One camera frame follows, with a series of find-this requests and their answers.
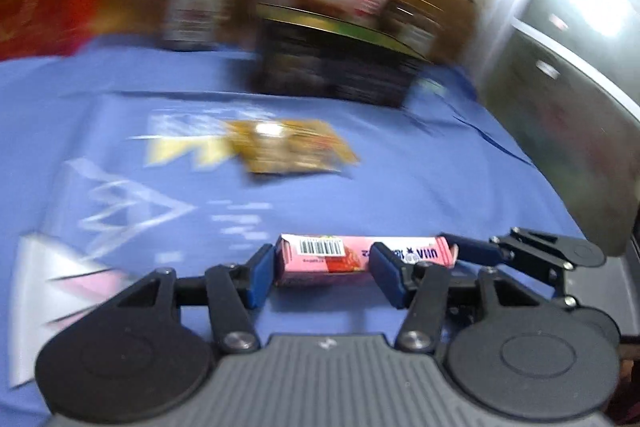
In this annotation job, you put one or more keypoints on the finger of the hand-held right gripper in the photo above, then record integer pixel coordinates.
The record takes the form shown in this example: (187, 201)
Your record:
(470, 248)

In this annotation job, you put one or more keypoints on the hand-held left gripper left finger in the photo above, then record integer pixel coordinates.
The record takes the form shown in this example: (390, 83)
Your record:
(262, 274)

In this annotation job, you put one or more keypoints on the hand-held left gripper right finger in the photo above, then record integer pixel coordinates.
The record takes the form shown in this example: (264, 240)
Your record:
(387, 274)

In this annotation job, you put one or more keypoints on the pink candy box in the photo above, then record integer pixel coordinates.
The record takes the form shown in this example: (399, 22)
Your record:
(320, 259)

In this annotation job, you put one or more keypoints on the yellow brown snack packet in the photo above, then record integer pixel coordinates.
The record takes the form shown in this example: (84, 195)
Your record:
(290, 149)

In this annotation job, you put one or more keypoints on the black cardboard box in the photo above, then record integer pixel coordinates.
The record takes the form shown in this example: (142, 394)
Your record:
(330, 67)

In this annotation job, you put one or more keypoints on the blue printed bedsheet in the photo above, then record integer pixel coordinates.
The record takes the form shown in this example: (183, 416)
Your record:
(325, 207)

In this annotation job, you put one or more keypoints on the patterned glass cabinet door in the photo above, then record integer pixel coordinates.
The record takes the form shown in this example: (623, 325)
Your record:
(575, 97)

